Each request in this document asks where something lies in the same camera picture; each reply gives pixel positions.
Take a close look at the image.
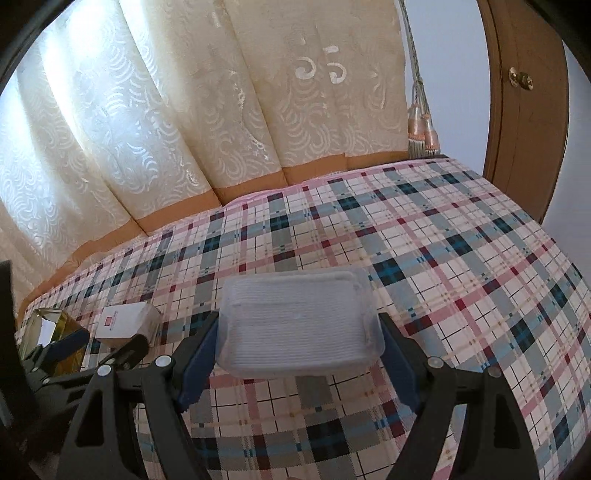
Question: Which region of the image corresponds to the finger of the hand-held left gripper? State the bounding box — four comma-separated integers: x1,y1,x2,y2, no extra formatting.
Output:
21,330,89,384
46,335,149,384

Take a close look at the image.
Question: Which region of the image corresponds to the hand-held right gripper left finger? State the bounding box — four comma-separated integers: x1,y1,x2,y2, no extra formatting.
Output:
55,311,221,480

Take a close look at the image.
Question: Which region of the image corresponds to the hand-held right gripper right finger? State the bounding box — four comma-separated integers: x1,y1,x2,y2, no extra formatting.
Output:
379,312,541,480

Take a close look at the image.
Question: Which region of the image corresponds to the gold metal tin box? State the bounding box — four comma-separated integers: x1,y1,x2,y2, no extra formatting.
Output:
17,308,88,374

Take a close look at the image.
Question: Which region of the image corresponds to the white box with red label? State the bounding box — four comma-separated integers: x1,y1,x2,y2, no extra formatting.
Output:
95,302,162,350

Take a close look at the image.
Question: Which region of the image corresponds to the clear plastic box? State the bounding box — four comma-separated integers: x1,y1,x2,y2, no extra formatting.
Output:
216,269,386,378

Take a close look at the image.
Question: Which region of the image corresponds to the plaid cloth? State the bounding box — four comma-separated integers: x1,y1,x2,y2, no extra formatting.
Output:
18,157,591,480

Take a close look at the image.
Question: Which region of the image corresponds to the curtain tieback tassel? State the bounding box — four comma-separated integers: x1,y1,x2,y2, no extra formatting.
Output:
399,0,441,160

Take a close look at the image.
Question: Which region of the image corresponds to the cream patterned curtain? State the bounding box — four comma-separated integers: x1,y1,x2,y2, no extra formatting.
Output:
0,0,446,319

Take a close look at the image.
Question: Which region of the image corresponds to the brown wooden door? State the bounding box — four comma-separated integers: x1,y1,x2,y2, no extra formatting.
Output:
478,0,583,224

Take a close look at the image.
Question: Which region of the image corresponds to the brass door knob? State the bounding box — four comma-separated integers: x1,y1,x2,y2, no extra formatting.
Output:
508,66,534,92

